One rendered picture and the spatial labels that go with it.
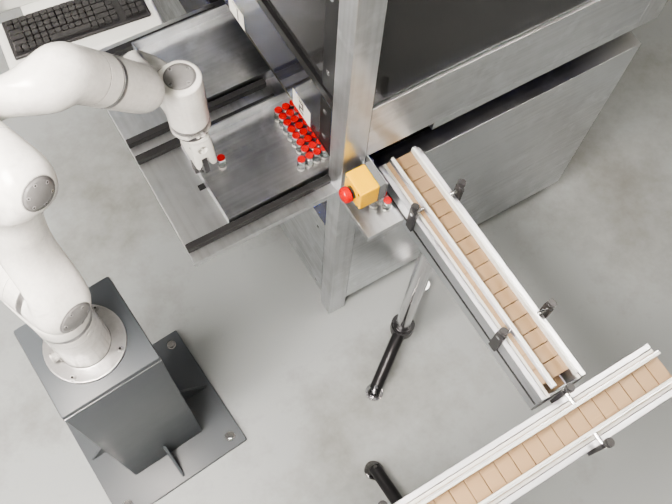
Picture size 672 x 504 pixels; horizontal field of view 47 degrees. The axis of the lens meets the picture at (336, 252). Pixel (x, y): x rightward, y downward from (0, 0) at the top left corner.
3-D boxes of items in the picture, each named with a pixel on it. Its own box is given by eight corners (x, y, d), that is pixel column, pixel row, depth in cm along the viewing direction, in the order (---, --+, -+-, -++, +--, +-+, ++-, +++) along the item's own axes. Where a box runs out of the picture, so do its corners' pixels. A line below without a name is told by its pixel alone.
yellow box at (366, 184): (368, 174, 189) (370, 159, 183) (384, 197, 187) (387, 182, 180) (342, 188, 187) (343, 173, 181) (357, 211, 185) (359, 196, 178)
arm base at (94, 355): (67, 400, 173) (42, 378, 157) (29, 333, 179) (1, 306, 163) (142, 354, 178) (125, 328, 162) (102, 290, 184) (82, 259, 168)
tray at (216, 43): (244, 4, 220) (243, -5, 216) (288, 69, 211) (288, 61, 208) (133, 51, 211) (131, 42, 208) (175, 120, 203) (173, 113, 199)
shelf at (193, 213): (236, -3, 223) (235, -8, 221) (363, 181, 200) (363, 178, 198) (80, 62, 211) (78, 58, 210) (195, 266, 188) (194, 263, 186)
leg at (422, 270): (404, 313, 269) (440, 211, 199) (418, 334, 266) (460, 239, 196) (382, 325, 267) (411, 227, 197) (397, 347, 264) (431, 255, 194)
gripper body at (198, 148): (218, 133, 156) (223, 162, 166) (195, 97, 160) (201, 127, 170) (184, 149, 154) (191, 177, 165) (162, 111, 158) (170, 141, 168)
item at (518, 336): (369, 187, 201) (374, 155, 187) (419, 162, 205) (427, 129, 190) (526, 414, 178) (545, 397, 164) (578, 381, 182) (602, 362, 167)
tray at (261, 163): (295, 93, 208) (295, 85, 205) (346, 165, 199) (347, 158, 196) (181, 147, 199) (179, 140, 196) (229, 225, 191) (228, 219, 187)
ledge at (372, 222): (386, 177, 200) (387, 174, 199) (414, 216, 196) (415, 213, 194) (340, 201, 197) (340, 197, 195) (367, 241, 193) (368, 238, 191)
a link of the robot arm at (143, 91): (38, 67, 128) (141, 90, 157) (108, 119, 125) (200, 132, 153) (62, 19, 126) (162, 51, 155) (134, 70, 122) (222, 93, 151)
